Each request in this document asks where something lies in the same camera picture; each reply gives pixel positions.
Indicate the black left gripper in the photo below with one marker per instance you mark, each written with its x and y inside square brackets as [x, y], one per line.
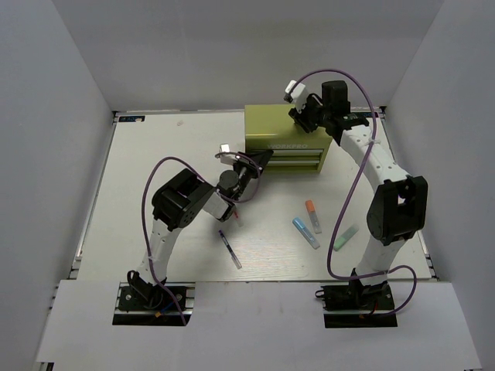
[261, 157]

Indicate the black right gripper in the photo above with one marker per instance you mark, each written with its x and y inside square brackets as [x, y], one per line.
[300, 117]

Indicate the green metal tool chest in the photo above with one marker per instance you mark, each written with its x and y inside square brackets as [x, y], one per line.
[269, 127]

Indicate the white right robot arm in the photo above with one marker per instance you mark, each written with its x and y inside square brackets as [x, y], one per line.
[397, 210]

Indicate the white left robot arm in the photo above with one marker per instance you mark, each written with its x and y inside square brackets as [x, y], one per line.
[178, 202]

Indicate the right corner label sticker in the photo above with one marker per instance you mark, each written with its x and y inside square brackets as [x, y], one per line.
[369, 114]

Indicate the corner label sticker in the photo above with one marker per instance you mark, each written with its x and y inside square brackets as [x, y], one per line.
[369, 114]
[133, 118]

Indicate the red refill pen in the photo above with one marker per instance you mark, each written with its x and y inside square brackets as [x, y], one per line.
[238, 219]

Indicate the blue cap marker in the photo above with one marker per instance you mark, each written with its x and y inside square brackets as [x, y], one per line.
[305, 232]

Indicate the orange cap marker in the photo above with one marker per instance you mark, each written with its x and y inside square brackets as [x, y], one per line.
[311, 210]

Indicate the blue refill pen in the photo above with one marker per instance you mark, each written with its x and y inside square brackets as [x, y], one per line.
[233, 256]

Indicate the green eraser stick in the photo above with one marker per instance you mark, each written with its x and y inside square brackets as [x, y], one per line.
[345, 237]

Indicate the left corner label sticker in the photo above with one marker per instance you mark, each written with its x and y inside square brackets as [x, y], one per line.
[133, 118]

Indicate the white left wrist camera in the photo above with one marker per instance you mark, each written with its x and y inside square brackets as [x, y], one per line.
[225, 155]

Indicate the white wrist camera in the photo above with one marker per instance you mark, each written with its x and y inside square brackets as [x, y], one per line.
[225, 155]
[296, 93]

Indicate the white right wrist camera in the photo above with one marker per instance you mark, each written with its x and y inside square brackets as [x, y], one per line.
[296, 93]

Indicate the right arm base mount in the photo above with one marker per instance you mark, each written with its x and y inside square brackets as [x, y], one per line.
[344, 309]

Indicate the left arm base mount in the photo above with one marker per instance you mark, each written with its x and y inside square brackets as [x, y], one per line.
[131, 310]

